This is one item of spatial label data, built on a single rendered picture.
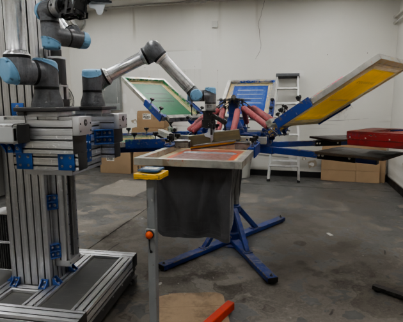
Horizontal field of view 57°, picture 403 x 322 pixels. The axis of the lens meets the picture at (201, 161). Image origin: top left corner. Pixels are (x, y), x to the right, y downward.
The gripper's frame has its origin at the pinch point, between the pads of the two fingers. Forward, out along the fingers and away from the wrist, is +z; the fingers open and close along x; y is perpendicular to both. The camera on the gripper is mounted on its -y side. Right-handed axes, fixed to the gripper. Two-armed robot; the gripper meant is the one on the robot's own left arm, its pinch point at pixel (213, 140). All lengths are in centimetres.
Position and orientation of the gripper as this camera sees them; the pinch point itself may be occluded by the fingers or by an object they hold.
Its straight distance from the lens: 251.5
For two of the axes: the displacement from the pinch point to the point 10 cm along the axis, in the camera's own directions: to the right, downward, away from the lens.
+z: 0.0, 9.9, 1.6
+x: -2.5, 1.5, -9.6
